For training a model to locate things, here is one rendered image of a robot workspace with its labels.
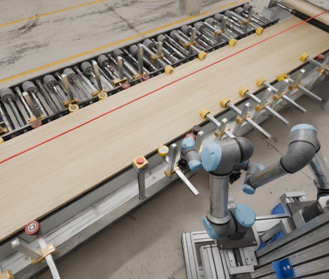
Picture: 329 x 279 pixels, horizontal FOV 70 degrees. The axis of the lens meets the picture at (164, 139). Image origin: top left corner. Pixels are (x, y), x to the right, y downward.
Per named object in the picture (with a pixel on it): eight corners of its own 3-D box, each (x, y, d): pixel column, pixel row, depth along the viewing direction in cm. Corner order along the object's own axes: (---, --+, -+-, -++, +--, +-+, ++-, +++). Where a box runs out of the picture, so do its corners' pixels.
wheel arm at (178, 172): (198, 195, 172) (199, 192, 169) (194, 197, 171) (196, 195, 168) (163, 154, 192) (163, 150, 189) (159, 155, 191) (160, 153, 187)
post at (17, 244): (51, 261, 154) (19, 243, 116) (46, 264, 153) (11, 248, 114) (49, 256, 156) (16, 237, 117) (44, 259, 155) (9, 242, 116)
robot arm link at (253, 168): (258, 183, 149) (241, 176, 151) (261, 169, 155) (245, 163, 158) (262, 177, 143) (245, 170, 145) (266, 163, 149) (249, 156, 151)
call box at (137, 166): (148, 169, 145) (148, 162, 138) (139, 174, 142) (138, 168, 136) (142, 160, 148) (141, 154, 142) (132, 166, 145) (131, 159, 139)
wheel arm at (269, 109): (288, 124, 201) (290, 122, 198) (285, 126, 200) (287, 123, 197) (244, 91, 224) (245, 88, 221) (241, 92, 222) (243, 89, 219)
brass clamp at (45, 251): (57, 252, 148) (55, 250, 143) (36, 266, 142) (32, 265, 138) (53, 243, 150) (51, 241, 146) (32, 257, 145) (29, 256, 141)
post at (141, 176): (146, 196, 180) (145, 168, 144) (141, 200, 179) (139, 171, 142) (142, 192, 182) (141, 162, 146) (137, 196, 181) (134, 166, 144)
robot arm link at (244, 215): (253, 228, 127) (263, 221, 116) (231, 236, 124) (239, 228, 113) (243, 207, 133) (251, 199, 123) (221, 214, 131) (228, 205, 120)
